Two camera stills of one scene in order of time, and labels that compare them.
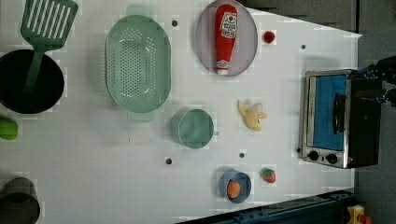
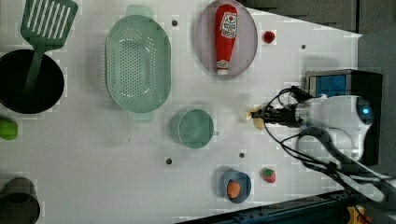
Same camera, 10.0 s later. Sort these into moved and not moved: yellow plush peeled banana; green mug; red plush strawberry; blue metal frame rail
Moved: yellow plush peeled banana
Not moved: blue metal frame rail; red plush strawberry; green mug
